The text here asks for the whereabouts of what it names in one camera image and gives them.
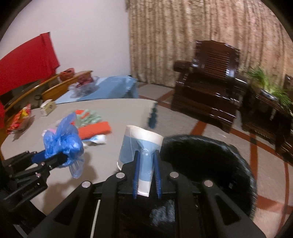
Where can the blue tablecloth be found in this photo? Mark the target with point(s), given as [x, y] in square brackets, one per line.
[113, 87]

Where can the dark wooden armchair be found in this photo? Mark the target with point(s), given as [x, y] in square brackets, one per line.
[207, 86]
[284, 143]

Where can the floral beige curtain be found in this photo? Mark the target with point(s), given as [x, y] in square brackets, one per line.
[162, 32]

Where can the black lined trash bin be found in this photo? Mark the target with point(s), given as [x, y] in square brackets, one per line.
[200, 158]

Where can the red apples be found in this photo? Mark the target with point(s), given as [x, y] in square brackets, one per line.
[84, 80]

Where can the wooden TV cabinet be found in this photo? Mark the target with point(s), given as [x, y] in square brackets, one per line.
[36, 93]

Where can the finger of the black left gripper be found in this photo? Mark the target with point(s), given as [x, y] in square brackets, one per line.
[50, 162]

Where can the mint green rubber glove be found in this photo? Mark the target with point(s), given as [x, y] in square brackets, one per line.
[87, 118]

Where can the glass fruit bowl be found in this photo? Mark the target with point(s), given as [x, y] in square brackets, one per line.
[83, 90]

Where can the blue plastic bag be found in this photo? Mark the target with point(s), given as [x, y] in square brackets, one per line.
[66, 139]

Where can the orange bubble wrap sheet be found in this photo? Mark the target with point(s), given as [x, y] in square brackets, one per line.
[91, 130]

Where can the dark wooden side table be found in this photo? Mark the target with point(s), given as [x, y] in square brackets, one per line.
[261, 115]

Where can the green potted plant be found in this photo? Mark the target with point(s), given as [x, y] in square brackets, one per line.
[263, 81]

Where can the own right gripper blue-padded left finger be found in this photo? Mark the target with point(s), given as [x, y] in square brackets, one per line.
[91, 209]

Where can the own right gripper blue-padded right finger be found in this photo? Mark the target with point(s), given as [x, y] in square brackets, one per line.
[203, 210]

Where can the red cloth cover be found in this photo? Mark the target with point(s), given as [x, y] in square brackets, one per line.
[32, 61]

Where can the beige tissue box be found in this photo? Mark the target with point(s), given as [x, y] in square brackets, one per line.
[47, 107]

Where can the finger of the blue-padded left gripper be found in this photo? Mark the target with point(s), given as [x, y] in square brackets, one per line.
[24, 159]

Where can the red snack bag bowl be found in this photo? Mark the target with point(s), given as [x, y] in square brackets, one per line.
[20, 120]

